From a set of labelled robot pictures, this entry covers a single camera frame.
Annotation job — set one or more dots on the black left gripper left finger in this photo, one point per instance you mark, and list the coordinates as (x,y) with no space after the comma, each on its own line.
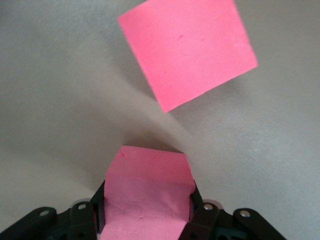
(62,225)

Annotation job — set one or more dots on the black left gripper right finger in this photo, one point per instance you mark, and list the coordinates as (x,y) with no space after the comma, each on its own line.
(225,225)

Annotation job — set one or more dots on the red foam cube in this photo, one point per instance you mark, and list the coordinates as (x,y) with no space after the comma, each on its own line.
(147,190)
(190,52)

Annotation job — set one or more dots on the brown table mat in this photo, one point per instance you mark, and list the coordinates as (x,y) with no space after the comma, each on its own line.
(50,100)

